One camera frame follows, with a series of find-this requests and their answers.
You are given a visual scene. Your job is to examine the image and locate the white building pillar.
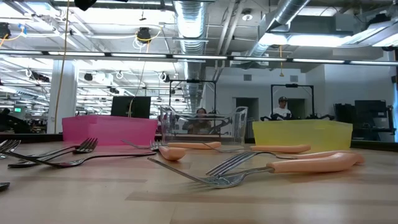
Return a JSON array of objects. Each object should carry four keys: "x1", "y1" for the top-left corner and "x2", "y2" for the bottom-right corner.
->
[{"x1": 46, "y1": 60, "x2": 79, "y2": 134}]

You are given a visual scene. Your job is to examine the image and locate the black monitor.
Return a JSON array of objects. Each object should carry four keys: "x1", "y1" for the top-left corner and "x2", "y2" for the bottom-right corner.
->
[{"x1": 111, "y1": 95, "x2": 152, "y2": 119}]

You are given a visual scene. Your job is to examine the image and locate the long light strip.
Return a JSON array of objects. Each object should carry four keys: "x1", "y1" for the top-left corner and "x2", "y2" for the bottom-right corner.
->
[{"x1": 0, "y1": 49, "x2": 398, "y2": 67}]

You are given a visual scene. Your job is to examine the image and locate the pink plastic bin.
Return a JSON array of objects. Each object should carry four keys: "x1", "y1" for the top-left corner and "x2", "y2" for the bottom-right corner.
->
[{"x1": 62, "y1": 114, "x2": 159, "y2": 146}]

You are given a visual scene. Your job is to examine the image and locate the person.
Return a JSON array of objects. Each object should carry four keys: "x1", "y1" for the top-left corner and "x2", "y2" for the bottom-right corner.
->
[
  {"x1": 182, "y1": 107, "x2": 213, "y2": 135},
  {"x1": 269, "y1": 95, "x2": 293, "y2": 121}
]

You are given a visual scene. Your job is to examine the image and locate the clear plastic bin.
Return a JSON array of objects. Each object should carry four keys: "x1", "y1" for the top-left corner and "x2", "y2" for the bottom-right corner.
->
[{"x1": 159, "y1": 105, "x2": 249, "y2": 146}]

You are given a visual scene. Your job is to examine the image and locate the yellow plastic bin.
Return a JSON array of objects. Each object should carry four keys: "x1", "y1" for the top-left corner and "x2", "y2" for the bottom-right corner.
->
[{"x1": 252, "y1": 119, "x2": 354, "y2": 152}]

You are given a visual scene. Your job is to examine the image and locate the black equipment rack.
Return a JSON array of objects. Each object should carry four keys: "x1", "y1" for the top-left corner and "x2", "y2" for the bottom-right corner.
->
[{"x1": 334, "y1": 99, "x2": 396, "y2": 141}]

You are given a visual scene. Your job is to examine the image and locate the black ceiling cable reel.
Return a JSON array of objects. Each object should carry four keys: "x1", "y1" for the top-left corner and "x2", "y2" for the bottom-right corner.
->
[
  {"x1": 0, "y1": 22, "x2": 12, "y2": 40},
  {"x1": 136, "y1": 27, "x2": 152, "y2": 44}
]

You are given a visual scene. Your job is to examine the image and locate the yellow hanging cable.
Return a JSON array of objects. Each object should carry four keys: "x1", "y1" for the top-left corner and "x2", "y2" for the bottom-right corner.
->
[{"x1": 53, "y1": 0, "x2": 71, "y2": 134}]

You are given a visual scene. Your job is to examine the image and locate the black metal frame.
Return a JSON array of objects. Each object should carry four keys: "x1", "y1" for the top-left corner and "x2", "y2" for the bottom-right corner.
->
[
  {"x1": 270, "y1": 83, "x2": 315, "y2": 121},
  {"x1": 169, "y1": 78, "x2": 218, "y2": 115}
]

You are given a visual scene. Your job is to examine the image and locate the slanted silver air duct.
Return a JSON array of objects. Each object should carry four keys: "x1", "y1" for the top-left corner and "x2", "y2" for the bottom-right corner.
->
[{"x1": 248, "y1": 0, "x2": 312, "y2": 58}]

